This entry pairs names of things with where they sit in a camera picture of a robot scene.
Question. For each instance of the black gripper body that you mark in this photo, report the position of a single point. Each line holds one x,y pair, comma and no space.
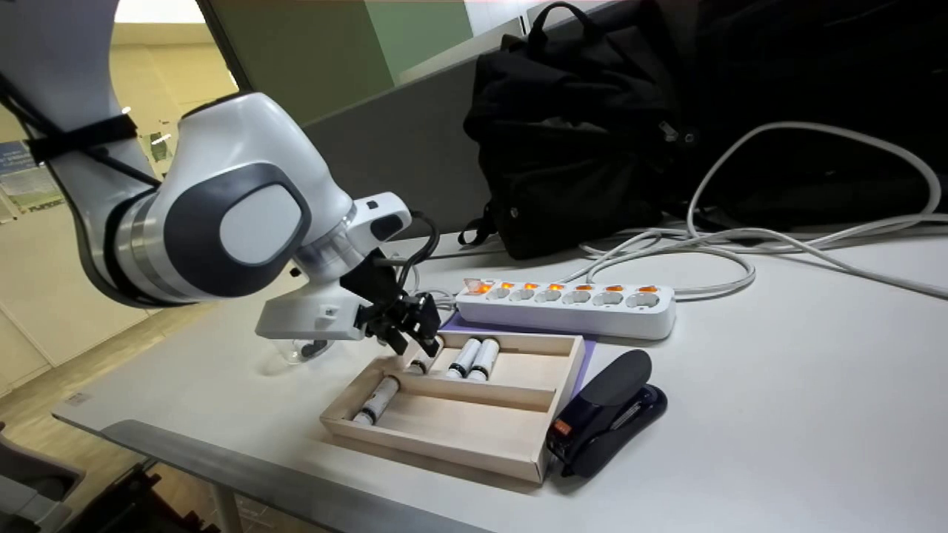
388,298

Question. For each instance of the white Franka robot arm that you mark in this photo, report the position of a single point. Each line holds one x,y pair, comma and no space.
197,187

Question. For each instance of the wooden two-compartment tray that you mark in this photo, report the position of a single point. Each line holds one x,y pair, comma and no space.
463,418

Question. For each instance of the white battery left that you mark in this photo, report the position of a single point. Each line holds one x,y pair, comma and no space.
377,400

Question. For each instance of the white power strip orange switches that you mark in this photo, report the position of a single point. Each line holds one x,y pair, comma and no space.
563,308

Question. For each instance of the grey partition panel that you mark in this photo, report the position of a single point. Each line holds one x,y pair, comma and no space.
414,150

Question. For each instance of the black stapler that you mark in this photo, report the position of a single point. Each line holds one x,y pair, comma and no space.
607,416

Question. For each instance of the black backpack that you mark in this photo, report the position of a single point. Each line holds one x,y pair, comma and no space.
566,138

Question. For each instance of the grey and black chair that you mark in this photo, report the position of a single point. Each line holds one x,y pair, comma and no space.
59,489

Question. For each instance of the ceiling light panel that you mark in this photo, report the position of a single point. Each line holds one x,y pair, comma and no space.
157,10

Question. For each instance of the large black fabric bag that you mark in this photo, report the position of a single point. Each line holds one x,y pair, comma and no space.
819,90

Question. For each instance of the blue wall poster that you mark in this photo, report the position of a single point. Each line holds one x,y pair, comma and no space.
25,179

